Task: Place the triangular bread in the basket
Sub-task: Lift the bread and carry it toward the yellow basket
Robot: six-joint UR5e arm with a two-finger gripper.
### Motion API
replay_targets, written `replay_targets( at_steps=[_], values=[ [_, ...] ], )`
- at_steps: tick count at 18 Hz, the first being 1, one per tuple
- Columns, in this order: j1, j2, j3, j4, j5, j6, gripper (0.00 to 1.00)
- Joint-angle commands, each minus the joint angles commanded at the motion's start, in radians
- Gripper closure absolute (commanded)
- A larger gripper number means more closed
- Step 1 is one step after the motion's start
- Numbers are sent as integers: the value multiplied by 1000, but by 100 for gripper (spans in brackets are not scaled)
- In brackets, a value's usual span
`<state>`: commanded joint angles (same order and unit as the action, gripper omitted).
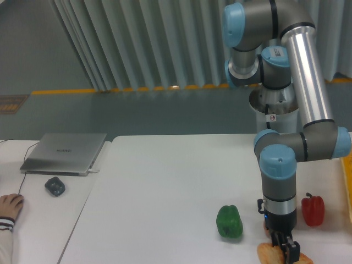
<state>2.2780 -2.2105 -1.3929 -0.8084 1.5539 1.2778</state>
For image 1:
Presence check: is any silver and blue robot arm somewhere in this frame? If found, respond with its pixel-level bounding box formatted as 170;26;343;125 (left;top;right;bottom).
222;1;351;263

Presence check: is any golden triangular bread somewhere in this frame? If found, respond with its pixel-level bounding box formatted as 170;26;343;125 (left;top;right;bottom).
256;242;314;264

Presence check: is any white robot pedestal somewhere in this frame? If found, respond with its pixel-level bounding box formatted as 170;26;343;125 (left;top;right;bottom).
249;84;299;133

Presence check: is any small black plastic device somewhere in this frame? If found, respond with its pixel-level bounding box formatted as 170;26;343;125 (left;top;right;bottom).
45;177;65;197

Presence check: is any red bell pepper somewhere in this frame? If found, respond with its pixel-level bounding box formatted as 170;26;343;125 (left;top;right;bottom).
301;192;325;227

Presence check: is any green bell pepper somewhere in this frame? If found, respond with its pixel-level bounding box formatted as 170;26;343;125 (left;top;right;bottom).
216;205;243;239

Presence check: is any person's hand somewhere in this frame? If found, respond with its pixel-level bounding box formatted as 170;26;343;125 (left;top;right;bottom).
0;194;24;221

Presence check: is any white striped sleeve forearm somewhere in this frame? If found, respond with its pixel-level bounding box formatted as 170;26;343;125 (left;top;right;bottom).
1;217;14;264

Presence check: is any silver closed laptop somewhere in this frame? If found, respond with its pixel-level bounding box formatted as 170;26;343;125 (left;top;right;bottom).
20;133;106;176

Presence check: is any brown egg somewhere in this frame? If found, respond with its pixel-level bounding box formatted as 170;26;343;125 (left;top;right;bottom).
263;224;271;238

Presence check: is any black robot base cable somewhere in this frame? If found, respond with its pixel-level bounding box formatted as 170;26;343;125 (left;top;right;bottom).
264;103;273;131

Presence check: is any yellow woven basket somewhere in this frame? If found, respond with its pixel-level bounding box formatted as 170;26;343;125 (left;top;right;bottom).
340;155;351;222

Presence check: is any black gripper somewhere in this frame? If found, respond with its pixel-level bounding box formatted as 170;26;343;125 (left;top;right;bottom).
257;198;300;263

